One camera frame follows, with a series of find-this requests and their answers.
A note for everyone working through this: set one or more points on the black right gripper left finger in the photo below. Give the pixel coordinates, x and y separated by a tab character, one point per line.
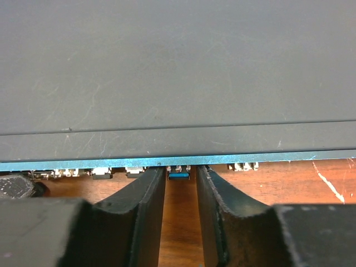
123	229

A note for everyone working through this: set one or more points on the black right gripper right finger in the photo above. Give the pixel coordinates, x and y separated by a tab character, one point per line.
238	230

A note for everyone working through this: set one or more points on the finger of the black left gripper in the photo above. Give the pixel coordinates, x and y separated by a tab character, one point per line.
18	186

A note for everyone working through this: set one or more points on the small blue port plug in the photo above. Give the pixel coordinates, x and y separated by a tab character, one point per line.
178	176

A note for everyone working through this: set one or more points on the black network switch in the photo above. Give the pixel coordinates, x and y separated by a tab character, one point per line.
91	84

